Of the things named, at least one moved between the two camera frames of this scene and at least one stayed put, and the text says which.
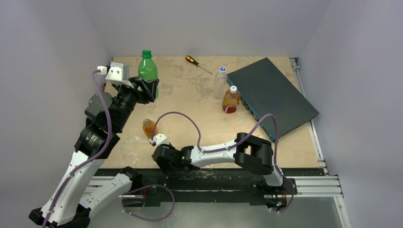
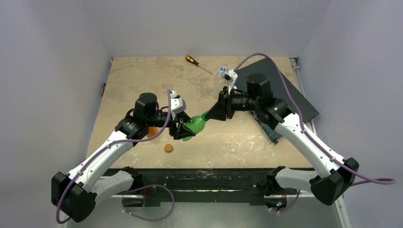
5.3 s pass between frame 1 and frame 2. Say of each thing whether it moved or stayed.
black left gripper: moved
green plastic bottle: moved
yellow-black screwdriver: stayed
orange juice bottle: stayed
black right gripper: moved
